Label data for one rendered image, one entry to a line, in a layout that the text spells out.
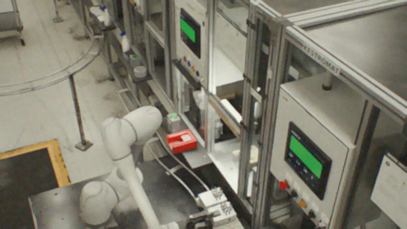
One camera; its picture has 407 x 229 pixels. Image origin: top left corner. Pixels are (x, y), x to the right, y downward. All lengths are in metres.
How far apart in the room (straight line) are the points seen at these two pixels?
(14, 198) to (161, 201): 1.57
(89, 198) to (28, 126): 2.31
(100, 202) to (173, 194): 0.51
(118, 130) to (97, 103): 2.82
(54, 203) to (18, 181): 1.27
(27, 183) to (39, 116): 0.98
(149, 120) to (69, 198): 0.98
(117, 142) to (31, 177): 2.15
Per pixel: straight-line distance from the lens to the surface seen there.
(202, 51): 2.48
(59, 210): 2.93
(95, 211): 2.64
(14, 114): 5.03
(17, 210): 3.97
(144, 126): 2.19
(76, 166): 4.21
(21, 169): 4.31
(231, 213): 2.47
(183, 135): 2.89
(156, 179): 3.00
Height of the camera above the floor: 2.77
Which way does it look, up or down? 37 degrees down
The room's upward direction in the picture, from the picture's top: straight up
